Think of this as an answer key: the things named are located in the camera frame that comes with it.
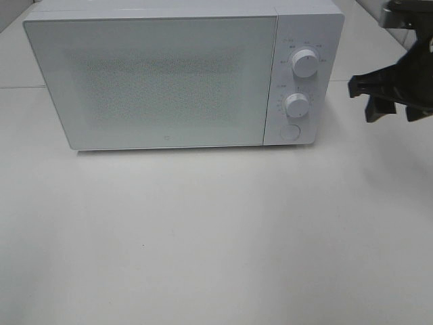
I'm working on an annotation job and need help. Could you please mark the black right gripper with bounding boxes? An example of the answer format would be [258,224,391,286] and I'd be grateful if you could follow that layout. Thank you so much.
[348,20,433,123]

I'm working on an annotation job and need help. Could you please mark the white microwave knob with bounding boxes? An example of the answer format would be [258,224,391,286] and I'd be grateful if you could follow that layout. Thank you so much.
[292,49,319,78]
[284,93,310,118]

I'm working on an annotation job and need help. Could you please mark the round white door button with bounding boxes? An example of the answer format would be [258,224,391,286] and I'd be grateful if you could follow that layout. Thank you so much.
[279,125,300,141]

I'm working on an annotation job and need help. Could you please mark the white microwave oven body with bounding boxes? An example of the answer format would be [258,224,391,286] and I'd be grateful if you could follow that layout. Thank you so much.
[23,1,344,146]

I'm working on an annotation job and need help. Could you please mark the white microwave door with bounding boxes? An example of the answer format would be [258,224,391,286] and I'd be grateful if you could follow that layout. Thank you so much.
[24,16,277,150]

